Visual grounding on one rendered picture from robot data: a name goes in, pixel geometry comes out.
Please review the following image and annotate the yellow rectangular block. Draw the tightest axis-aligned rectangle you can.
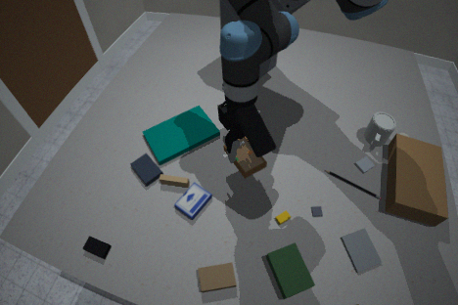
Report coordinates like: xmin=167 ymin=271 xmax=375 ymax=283
xmin=275 ymin=210 xmax=291 ymax=225

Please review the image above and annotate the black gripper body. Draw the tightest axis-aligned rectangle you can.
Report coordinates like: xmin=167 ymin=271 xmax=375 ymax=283
xmin=217 ymin=96 xmax=257 ymax=139

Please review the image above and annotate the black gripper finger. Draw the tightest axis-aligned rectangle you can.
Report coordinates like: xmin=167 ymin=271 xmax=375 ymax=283
xmin=223 ymin=130 xmax=241 ymax=164

